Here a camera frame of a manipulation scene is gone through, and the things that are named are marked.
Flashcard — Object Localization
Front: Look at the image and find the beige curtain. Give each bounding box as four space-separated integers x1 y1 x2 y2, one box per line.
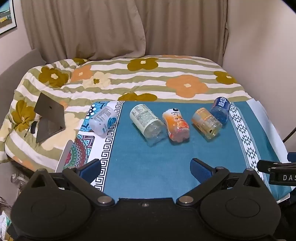
21 0 230 64

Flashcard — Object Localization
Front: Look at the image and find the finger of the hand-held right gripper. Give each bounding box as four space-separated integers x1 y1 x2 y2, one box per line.
257 159 284 173

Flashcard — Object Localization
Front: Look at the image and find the clear glass object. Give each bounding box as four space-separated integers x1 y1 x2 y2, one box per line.
10 173 28 193

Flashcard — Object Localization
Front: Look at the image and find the clear white label bottle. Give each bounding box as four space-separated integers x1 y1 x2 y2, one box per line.
129 104 167 142

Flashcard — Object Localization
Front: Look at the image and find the floral striped blanket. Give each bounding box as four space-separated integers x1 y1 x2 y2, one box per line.
0 55 262 173

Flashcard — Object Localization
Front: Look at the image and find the yellow orange label bottle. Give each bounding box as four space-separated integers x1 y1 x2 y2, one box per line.
191 108 223 139

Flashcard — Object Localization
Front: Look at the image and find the blue patterned cloth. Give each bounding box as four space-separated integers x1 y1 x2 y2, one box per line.
55 101 292 200

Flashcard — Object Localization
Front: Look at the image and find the grey upholstered headboard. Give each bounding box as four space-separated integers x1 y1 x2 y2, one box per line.
0 48 47 130

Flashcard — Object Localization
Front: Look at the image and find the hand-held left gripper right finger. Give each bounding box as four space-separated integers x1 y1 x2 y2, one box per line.
177 158 265 207

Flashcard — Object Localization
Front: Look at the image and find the orange cartoon label bottle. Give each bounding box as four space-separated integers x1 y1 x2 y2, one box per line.
162 108 190 142

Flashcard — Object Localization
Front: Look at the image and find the dark cable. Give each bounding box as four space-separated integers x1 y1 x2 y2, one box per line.
282 126 296 143

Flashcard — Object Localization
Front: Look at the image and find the grey tablet on stand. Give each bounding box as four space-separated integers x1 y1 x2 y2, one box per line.
34 93 66 143

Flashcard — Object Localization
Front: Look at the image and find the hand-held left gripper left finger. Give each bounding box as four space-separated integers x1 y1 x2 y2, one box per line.
28 159 115 207

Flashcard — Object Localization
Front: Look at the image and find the framed wall picture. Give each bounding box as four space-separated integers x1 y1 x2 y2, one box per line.
0 0 18 36

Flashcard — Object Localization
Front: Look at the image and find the white blue label bottle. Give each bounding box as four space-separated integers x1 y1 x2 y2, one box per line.
89 107 118 135

